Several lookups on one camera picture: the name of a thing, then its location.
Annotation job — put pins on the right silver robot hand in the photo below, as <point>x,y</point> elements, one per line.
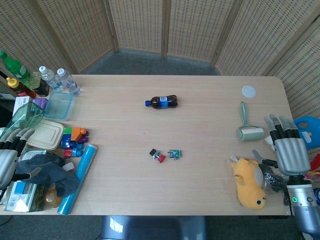
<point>291,155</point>

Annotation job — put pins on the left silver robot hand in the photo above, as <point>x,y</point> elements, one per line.
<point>8,162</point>

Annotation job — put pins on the red black small switch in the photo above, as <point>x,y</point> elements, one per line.
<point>157,155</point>

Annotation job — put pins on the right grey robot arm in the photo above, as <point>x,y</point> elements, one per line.
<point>300,202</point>

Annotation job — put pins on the labelled plastic packet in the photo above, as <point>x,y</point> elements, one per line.
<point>31,154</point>

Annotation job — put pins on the red toy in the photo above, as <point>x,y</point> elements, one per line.
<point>315,166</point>

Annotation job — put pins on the blue round plastic toy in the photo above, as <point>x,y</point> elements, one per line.
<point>308,130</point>

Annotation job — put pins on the silver tape roll in wrap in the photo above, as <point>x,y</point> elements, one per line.
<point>271,178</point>

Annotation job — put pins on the black device in bag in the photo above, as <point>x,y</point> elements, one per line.
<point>286,197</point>

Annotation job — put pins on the dark grey cloth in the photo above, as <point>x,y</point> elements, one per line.
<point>52,172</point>

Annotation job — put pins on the green lint roller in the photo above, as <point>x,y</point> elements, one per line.
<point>250,133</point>

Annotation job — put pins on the beige lunch box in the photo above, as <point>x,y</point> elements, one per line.
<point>46,135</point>

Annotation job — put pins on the green transparent bottle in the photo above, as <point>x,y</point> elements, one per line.
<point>27,117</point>

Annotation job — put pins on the yellow plush toy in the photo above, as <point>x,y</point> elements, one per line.
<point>247,185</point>

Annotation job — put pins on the orange juice bottle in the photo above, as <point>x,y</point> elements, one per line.
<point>52,198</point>

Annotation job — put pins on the red toy block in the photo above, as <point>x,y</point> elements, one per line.
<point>67,152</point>

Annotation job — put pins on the white cardboard box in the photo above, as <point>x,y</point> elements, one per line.
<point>21,103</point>

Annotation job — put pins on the large blue toy block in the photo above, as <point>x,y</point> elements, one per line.
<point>66,142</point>

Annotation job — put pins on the green toy block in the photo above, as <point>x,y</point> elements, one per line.
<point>67,130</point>

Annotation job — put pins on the purple small box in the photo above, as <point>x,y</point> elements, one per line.
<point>40,102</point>

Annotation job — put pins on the small blue toy block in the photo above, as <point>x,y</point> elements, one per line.
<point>78,149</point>

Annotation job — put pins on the orange toy block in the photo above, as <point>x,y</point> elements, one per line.
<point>77,133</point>

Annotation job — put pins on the blue rolled tube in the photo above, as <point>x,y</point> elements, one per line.
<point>82,172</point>

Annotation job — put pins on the brown bottle yellow cap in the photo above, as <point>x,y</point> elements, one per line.
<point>21,88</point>

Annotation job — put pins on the clear blue plastic container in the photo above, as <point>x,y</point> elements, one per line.
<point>58,106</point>

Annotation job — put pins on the white round disc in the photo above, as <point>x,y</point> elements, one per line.
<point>249,91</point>

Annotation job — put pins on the purple toy block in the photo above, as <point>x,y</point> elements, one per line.
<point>85,136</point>

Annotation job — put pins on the dark oil bottle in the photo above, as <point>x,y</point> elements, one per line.
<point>40,83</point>

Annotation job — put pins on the clear water bottle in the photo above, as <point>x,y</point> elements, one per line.
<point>70,83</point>
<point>51,78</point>

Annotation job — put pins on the green soda bottle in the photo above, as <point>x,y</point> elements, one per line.
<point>15,67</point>

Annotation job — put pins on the green circuit board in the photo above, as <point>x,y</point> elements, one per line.
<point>175,153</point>

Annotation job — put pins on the cola bottle blue cap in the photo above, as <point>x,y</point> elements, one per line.
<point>163,101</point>

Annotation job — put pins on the grey blue chair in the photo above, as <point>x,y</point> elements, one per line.
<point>152,227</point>

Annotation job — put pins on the wicker folding screen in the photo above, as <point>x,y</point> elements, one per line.
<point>195,27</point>

